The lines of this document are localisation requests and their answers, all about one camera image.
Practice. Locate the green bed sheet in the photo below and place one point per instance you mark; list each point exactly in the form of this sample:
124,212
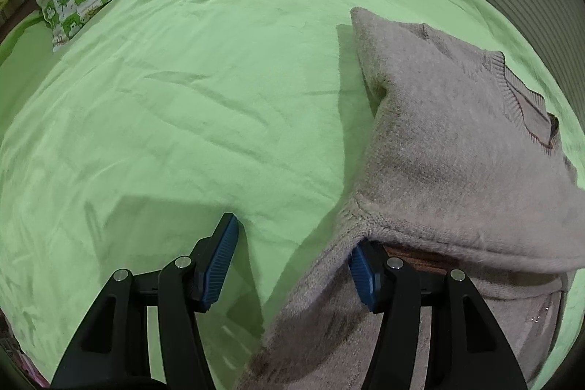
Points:
183,120

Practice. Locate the beige knitted sweater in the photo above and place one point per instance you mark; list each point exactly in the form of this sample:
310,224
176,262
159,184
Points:
434,143

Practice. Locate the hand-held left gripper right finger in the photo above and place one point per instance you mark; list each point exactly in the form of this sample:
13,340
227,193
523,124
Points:
363,275

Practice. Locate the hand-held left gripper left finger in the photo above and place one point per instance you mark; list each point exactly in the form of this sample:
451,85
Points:
219,262

